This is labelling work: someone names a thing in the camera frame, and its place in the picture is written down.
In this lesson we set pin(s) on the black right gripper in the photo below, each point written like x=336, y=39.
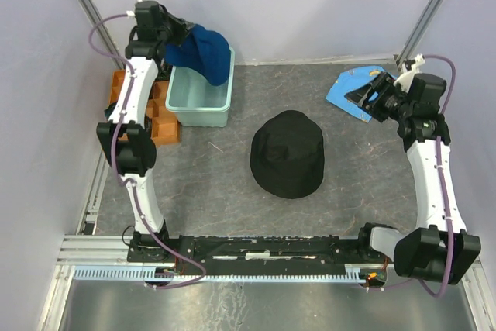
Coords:
x=382, y=87

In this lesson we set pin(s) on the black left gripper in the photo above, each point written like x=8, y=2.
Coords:
x=182, y=26

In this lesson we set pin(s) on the navy blue hat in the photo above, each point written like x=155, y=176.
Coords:
x=204, y=51

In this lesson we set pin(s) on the black hat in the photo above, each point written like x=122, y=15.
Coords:
x=287, y=157

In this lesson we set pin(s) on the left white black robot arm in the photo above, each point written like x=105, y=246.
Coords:
x=127, y=144

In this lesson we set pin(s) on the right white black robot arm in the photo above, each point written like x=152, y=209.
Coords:
x=439, y=249

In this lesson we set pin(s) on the dark green leaf rolled tie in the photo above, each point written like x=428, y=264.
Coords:
x=164, y=71

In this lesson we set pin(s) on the light green plastic bin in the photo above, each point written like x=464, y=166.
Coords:
x=195, y=102

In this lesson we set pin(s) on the wooden compartment tray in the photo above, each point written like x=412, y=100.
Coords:
x=159, y=122

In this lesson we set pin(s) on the navy yellow floral rolled tie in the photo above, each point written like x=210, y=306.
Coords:
x=109, y=110

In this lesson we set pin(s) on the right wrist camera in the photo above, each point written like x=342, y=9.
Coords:
x=408, y=70

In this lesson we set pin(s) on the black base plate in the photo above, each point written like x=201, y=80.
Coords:
x=255, y=255

